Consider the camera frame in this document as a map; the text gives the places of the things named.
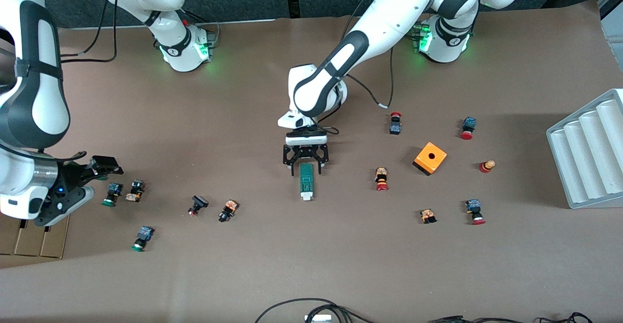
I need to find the green load switch white lever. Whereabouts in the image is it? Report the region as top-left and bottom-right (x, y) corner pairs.
(299, 163), (315, 201)

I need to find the brown cardboard divider box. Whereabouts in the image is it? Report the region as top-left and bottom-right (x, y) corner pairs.
(0, 215), (70, 259)

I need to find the green pushbutton blue contact block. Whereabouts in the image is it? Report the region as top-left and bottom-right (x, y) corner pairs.
(130, 226), (155, 253)
(101, 182), (123, 208)

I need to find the black pushbutton orange contact block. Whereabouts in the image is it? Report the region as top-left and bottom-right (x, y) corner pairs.
(218, 199), (239, 223)

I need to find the brown table cover sheet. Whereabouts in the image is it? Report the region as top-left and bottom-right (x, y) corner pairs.
(0, 0), (623, 323)

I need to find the black square indicator button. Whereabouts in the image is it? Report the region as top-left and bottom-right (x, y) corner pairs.
(187, 195), (210, 217)

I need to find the red mushroom button blue block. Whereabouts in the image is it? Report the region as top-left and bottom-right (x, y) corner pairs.
(459, 116), (477, 141)

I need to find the grey ridged plastic tray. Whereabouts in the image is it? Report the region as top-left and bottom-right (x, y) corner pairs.
(546, 88), (623, 210)

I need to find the black selector switch orange block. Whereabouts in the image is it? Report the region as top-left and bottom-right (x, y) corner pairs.
(125, 179), (146, 203)

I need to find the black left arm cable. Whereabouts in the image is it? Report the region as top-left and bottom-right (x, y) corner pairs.
(319, 36), (396, 136)

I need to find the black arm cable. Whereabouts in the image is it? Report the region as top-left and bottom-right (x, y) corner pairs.
(58, 0), (118, 64)
(319, 36), (396, 136)

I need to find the orange button enclosure box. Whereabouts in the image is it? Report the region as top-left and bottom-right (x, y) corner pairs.
(412, 142), (448, 177)

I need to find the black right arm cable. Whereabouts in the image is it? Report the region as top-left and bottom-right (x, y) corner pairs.
(58, 0), (118, 64)

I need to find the black looped cable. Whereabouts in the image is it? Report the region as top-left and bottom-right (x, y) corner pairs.
(254, 298), (375, 323)

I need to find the black cable with connector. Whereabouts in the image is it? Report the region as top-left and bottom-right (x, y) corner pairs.
(428, 315), (536, 323)

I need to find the black curly cable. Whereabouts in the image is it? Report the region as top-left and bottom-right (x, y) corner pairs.
(535, 312), (594, 323)

